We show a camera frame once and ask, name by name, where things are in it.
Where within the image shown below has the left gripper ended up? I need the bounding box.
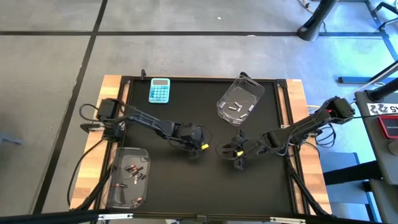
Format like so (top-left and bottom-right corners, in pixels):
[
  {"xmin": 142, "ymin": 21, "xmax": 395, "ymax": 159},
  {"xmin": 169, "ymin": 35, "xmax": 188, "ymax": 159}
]
[{"xmin": 178, "ymin": 123, "xmax": 206, "ymax": 161}]

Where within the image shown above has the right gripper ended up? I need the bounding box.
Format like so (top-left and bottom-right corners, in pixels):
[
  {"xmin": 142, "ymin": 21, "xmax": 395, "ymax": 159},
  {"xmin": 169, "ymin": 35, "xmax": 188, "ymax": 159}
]
[{"xmin": 216, "ymin": 129, "xmax": 268, "ymax": 170}]

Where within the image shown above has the clear plastic bin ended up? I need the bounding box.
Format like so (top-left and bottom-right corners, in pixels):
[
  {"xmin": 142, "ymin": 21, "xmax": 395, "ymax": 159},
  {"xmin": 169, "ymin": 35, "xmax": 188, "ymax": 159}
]
[
  {"xmin": 108, "ymin": 147, "xmax": 152, "ymax": 210},
  {"xmin": 216, "ymin": 74, "xmax": 266, "ymax": 127}
]

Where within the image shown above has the teal calculator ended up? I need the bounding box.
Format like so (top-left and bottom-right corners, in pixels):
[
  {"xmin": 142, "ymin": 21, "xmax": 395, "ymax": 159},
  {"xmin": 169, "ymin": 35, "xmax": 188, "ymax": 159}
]
[{"xmin": 148, "ymin": 77, "xmax": 171, "ymax": 104}]

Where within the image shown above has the silver mounting plate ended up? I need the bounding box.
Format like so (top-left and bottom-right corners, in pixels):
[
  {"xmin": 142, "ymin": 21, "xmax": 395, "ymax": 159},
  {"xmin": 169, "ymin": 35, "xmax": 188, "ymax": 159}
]
[
  {"xmin": 269, "ymin": 217, "xmax": 306, "ymax": 224},
  {"xmin": 98, "ymin": 213, "xmax": 134, "ymax": 220}
]

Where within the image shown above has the black metal beam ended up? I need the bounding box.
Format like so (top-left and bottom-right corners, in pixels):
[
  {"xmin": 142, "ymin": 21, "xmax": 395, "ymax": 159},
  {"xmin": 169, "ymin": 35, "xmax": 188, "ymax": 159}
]
[{"xmin": 320, "ymin": 151, "xmax": 383, "ymax": 187}]

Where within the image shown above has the grey side table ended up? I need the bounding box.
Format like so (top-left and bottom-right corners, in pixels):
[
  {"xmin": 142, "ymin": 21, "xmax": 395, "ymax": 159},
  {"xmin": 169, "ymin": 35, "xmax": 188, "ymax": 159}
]
[{"xmin": 354, "ymin": 90, "xmax": 398, "ymax": 224}]

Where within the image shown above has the black table foot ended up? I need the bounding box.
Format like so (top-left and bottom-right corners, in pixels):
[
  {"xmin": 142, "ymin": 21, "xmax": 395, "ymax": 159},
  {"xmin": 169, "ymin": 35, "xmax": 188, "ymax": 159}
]
[{"xmin": 338, "ymin": 60, "xmax": 398, "ymax": 85}]

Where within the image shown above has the black stand base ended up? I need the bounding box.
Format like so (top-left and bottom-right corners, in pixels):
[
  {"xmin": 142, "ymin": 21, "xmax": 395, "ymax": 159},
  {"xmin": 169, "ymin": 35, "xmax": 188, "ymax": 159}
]
[{"xmin": 297, "ymin": 0, "xmax": 338, "ymax": 42}]

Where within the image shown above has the white printed label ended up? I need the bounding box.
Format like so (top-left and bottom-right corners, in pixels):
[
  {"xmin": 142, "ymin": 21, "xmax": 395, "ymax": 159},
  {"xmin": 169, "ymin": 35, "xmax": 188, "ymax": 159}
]
[{"xmin": 366, "ymin": 103, "xmax": 398, "ymax": 116}]

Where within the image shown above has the red-rimmed black device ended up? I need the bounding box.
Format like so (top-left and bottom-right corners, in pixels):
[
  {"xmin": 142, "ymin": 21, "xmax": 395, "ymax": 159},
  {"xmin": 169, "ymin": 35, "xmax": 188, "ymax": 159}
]
[{"xmin": 376, "ymin": 114, "xmax": 398, "ymax": 139}]

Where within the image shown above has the black overhead beam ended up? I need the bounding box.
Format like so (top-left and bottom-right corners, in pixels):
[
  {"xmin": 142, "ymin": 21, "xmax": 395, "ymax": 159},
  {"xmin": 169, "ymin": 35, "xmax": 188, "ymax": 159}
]
[{"xmin": 0, "ymin": 208, "xmax": 135, "ymax": 224}]

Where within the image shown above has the grey floor object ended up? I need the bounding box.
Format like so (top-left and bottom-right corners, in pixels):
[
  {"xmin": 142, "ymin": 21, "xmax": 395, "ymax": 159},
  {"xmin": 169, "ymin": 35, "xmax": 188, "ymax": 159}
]
[{"xmin": 0, "ymin": 133, "xmax": 25, "ymax": 146}]

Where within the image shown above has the black aluminium table frame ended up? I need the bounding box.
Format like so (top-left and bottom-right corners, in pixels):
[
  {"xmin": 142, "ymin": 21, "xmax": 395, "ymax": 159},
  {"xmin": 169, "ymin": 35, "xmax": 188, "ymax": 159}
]
[{"xmin": 119, "ymin": 75, "xmax": 296, "ymax": 220}]

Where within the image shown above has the black cable conduit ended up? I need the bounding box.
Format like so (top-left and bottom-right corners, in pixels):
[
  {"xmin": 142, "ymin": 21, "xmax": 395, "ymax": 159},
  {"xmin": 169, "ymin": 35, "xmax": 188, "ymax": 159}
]
[
  {"xmin": 70, "ymin": 174, "xmax": 113, "ymax": 212},
  {"xmin": 287, "ymin": 155, "xmax": 327, "ymax": 217}
]

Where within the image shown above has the black looped cable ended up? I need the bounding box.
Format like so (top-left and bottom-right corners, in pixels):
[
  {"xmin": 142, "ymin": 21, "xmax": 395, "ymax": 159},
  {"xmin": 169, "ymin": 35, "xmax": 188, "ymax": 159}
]
[{"xmin": 315, "ymin": 124, "xmax": 337, "ymax": 149}]

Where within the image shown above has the black arm base cable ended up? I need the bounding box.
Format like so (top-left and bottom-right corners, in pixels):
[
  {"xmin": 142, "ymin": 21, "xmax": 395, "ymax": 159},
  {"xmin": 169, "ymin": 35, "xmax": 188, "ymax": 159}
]
[{"xmin": 67, "ymin": 103, "xmax": 105, "ymax": 208}]

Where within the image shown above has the black post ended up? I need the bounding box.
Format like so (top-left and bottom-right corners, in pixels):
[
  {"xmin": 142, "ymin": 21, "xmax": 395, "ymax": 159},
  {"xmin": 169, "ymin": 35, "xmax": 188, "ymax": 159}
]
[{"xmin": 366, "ymin": 77, "xmax": 398, "ymax": 102}]

